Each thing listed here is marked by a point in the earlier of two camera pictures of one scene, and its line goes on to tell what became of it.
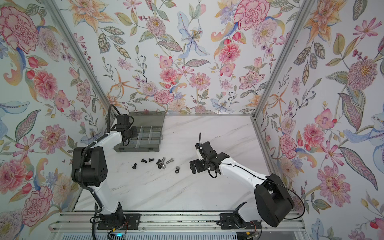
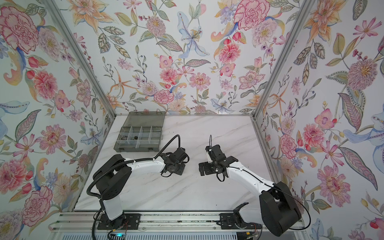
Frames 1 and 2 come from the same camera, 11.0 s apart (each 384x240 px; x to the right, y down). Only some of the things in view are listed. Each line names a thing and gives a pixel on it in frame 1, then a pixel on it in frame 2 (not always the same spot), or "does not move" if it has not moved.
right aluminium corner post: [299, 18] does not move
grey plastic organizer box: [149, 127] does not move
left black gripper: [134, 132] → [183, 168]
